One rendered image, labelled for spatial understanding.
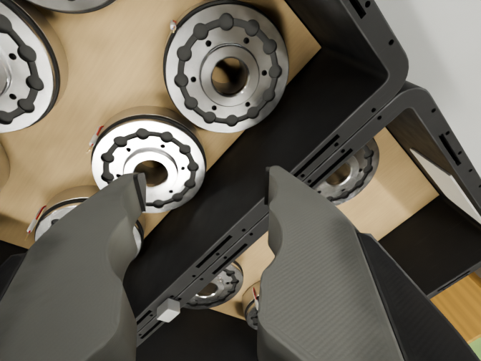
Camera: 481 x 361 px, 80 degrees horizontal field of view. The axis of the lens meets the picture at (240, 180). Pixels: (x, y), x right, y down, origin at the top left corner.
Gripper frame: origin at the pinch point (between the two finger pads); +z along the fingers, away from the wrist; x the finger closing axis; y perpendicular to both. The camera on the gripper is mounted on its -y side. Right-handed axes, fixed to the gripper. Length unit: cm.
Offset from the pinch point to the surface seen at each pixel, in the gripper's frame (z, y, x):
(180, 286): 7.4, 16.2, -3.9
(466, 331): 54, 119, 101
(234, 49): 13.8, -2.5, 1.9
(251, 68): 14.0, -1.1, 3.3
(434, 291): 12.0, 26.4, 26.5
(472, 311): 59, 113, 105
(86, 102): 15.9, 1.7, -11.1
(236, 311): 19.2, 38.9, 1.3
